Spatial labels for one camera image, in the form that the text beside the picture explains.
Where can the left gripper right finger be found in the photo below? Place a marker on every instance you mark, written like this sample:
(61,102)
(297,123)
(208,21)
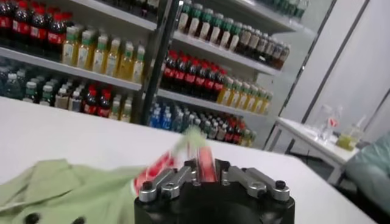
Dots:
(253,182)

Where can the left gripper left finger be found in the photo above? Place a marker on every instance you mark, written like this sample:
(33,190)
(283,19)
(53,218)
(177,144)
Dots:
(170,182)

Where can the light green shirt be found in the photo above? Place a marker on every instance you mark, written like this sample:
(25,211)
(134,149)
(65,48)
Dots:
(76,191)

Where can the white cap yellow tea bottle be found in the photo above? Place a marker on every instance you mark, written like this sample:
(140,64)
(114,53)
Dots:
(245,137)
(252,137)
(115,108)
(125,111)

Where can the red cap cola bottle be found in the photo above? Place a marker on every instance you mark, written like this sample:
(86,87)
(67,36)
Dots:
(4,24)
(210,83)
(90,102)
(200,80)
(190,77)
(104,105)
(20,27)
(57,35)
(180,74)
(229,132)
(237,134)
(169,71)
(38,30)
(218,86)

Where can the white cap dark drink bottle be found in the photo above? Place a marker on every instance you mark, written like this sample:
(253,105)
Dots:
(30,91)
(197,121)
(206,129)
(61,99)
(46,94)
(221,132)
(74,102)

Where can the clear greenish water bottle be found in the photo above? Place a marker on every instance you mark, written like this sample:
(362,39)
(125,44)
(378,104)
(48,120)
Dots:
(12,88)
(177,121)

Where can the blue water bottle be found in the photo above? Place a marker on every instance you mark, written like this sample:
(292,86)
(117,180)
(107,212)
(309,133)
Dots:
(155,117)
(166,120)

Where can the white side table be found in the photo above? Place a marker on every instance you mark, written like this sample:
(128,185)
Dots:
(310,140)

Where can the green cap yellow juice bottle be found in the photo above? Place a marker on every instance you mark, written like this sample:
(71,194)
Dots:
(259,101)
(251,99)
(235,95)
(112,59)
(84,51)
(100,56)
(243,96)
(69,50)
(139,65)
(226,92)
(267,103)
(125,62)

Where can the clear plastic bottle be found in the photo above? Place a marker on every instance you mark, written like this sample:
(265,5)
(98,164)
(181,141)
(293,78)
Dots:
(322,121)

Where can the clear water bottle red label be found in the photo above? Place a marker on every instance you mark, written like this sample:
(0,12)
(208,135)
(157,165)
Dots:
(334,121)

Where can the pale teal garment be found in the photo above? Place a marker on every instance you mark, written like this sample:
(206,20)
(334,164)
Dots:
(371,173)

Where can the beverage display fridge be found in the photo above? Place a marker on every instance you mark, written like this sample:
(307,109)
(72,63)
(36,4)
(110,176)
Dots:
(91,76)

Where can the white metal drinks shelf rack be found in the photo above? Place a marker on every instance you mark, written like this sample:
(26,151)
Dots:
(213,51)

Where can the white cap beige label bottle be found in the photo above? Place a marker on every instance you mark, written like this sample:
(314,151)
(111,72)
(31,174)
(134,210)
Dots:
(253,42)
(244,38)

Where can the green cap dark tea bottle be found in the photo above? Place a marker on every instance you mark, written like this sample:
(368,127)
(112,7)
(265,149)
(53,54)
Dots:
(183,18)
(225,32)
(195,21)
(205,24)
(215,29)
(234,36)

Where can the dark metal frame pole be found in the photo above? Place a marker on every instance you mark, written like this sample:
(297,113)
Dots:
(306,61)

